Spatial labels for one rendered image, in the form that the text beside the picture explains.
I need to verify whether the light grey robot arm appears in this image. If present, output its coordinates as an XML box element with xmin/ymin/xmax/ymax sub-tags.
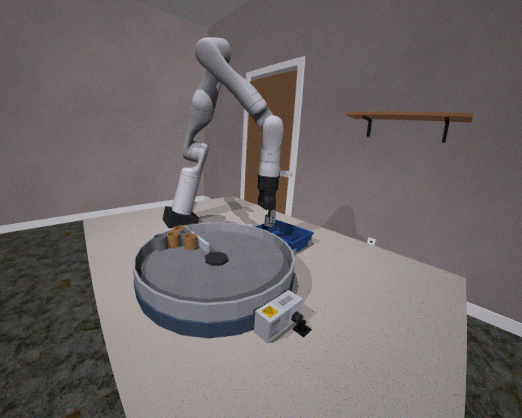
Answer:
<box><xmin>172</xmin><ymin>37</ymin><xmax>284</xmax><ymax>215</ymax></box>

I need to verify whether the blue square tray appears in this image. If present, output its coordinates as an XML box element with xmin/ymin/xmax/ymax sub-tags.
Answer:
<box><xmin>256</xmin><ymin>219</ymin><xmax>314</xmax><ymax>254</ymax></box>

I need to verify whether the grey metal bushing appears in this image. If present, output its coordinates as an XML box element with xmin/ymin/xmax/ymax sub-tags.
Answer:
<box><xmin>153</xmin><ymin>233</ymin><xmax>168</xmax><ymax>250</ymax></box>
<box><xmin>264</xmin><ymin>214</ymin><xmax>274</xmax><ymax>227</ymax></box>
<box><xmin>179</xmin><ymin>229</ymin><xmax>191</xmax><ymax>245</ymax></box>

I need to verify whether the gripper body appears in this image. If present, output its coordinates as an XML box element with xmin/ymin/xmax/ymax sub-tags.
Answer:
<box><xmin>257</xmin><ymin>161</ymin><xmax>293</xmax><ymax>209</ymax></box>

